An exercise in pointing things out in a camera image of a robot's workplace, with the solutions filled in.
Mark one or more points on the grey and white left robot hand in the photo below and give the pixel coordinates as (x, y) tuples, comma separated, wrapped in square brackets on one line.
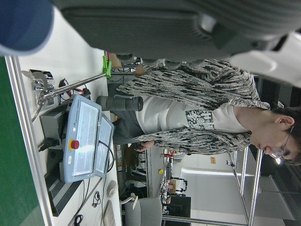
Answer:
[(141, 28)]

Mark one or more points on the left robot arm, blue caps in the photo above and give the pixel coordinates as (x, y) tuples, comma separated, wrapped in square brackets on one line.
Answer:
[(21, 21)]

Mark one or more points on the grey metal control box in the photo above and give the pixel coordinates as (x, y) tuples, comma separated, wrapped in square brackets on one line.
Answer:
[(53, 122)]

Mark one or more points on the green plastic clamp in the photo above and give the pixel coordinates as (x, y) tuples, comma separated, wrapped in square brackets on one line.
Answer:
[(107, 67)]

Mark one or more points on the person in patterned cardigan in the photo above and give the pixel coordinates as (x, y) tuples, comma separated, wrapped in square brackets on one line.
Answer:
[(188, 89)]

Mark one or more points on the grey cylindrical tube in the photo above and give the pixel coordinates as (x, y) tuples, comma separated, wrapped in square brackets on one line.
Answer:
[(120, 103)]

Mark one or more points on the thin metal rod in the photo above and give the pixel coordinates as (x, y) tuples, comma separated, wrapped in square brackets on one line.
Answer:
[(77, 83)]

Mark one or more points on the small light blue teach pendant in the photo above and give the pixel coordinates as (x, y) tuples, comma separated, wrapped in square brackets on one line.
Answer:
[(105, 134)]

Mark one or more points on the crumpled silver foil bag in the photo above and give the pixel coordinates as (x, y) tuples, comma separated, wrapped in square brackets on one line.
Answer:
[(41, 78)]

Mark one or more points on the large light blue teach pendant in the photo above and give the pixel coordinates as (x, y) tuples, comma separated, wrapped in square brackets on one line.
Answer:
[(82, 131)]

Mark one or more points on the metal clamp tool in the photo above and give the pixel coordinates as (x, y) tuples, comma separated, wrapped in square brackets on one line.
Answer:
[(43, 96)]

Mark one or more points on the yellow emergency stop button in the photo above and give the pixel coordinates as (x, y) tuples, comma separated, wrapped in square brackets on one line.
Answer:
[(161, 171)]

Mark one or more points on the white computer mouse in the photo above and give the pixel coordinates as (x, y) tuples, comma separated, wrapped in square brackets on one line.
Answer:
[(111, 188)]

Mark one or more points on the green belt conveyor, aluminium rails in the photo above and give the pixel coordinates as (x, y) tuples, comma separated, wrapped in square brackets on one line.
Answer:
[(14, 141)]

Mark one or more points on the black computer monitor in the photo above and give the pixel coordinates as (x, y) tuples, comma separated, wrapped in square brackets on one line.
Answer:
[(179, 207)]

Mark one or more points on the grey office chair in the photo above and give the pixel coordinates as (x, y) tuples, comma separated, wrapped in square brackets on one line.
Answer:
[(145, 212)]

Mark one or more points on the white computer keyboard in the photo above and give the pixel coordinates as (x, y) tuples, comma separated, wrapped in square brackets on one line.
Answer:
[(108, 214)]

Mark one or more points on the aluminium frame rack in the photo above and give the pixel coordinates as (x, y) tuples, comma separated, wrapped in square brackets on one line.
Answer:
[(255, 183)]

